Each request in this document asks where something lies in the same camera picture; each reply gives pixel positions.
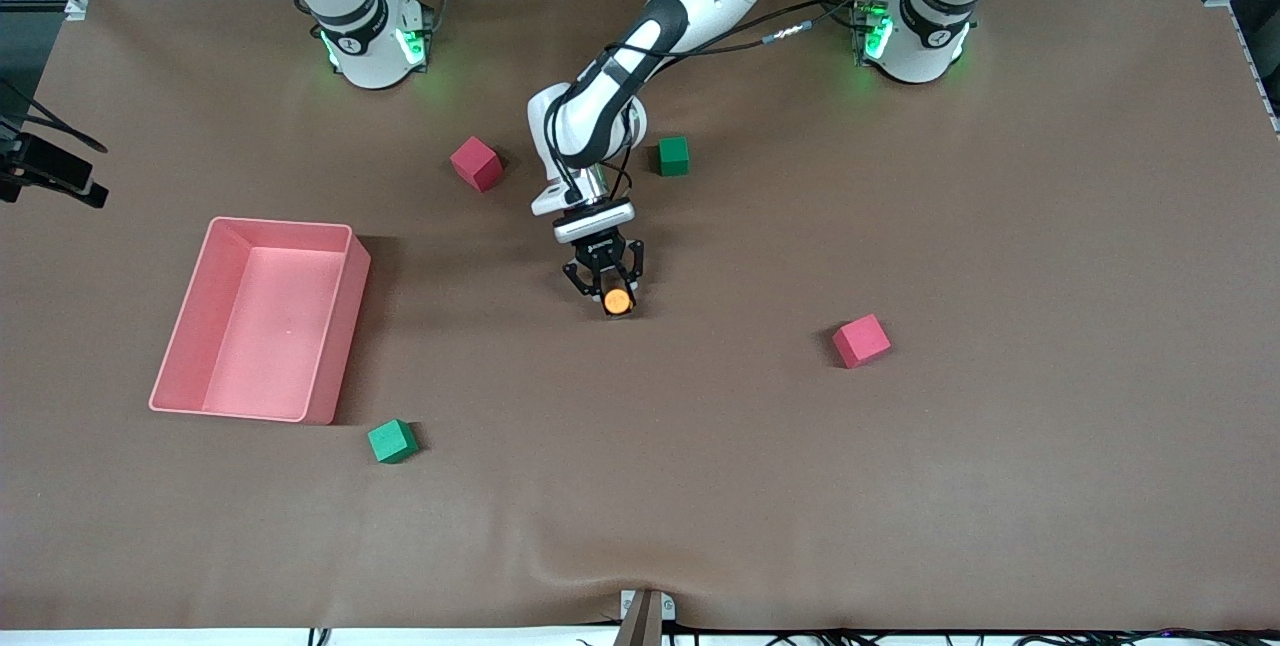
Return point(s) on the pink red foam cube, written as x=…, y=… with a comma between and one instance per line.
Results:
x=475, y=164
x=860, y=341

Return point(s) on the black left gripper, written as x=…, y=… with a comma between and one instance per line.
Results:
x=601, y=253

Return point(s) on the metal table edge bracket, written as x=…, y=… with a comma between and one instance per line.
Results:
x=645, y=621

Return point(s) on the orange push button switch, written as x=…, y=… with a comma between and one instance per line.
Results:
x=618, y=302

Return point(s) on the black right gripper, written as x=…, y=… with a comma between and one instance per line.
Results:
x=54, y=164

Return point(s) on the green foam cube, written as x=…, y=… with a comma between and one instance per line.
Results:
x=392, y=442
x=674, y=156

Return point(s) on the pink plastic tray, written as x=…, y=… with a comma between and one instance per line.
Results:
x=260, y=336

